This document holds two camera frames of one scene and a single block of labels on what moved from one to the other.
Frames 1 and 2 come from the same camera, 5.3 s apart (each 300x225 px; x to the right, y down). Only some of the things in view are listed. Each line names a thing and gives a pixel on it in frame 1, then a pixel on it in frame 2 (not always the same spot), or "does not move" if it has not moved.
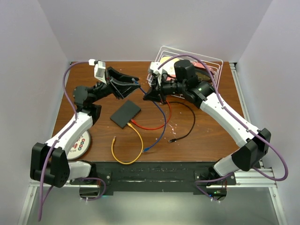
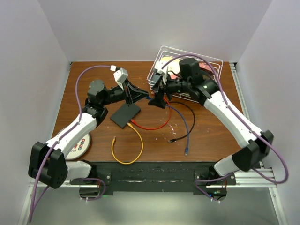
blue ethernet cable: [145, 150] → [186, 148]
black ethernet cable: [174, 140] does not move
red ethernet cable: [133, 121] does not move
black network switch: [125, 114] does not move
